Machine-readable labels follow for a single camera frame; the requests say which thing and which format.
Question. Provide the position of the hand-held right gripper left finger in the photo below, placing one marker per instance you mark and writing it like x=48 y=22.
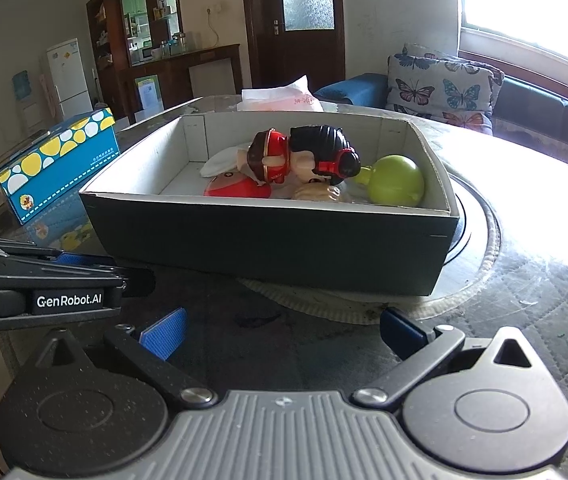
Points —
x=163 y=332

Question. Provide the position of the pink tissue pack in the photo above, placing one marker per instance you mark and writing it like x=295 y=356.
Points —
x=284 y=97

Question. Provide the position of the grey quilted star mat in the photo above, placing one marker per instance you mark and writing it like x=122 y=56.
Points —
x=564 y=320

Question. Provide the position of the water dispenser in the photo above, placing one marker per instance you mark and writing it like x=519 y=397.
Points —
x=26 y=110

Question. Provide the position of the green round plastic toy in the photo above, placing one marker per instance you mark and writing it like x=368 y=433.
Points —
x=396 y=180

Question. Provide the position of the microwave oven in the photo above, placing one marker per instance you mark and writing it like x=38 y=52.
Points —
x=142 y=55

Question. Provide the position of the dark teal sofa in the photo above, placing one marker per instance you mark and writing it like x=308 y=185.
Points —
x=529 y=105

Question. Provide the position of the dark cardboard box white inside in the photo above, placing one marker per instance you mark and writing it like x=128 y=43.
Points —
x=264 y=250

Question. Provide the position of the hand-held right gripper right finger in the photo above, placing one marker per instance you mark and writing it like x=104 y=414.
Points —
x=404 y=330

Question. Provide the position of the blue green framed board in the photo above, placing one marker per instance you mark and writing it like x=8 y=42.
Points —
x=147 y=92

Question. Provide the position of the blue tissue box yellow dots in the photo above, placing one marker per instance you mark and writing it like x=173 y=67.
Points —
x=63 y=175

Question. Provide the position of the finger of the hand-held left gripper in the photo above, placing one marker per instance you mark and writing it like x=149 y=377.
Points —
x=83 y=259

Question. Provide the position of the tan peanut plush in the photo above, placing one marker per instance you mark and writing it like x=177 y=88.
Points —
x=316 y=192

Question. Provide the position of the blue pillow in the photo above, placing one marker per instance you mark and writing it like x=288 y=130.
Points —
x=354 y=87

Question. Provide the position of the white refrigerator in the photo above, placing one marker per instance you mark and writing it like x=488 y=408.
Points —
x=71 y=80

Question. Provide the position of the red round toy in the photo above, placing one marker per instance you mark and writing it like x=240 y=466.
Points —
x=239 y=187

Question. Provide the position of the wooden door frosted glass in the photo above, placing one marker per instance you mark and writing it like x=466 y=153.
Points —
x=264 y=60

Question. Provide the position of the dark wooden cabinet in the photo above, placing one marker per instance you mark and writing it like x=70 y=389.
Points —
x=113 y=90

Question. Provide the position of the doll with red headphones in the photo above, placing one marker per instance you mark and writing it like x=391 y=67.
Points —
x=324 y=147

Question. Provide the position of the butterfly print cushion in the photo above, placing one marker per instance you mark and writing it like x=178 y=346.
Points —
x=439 y=90

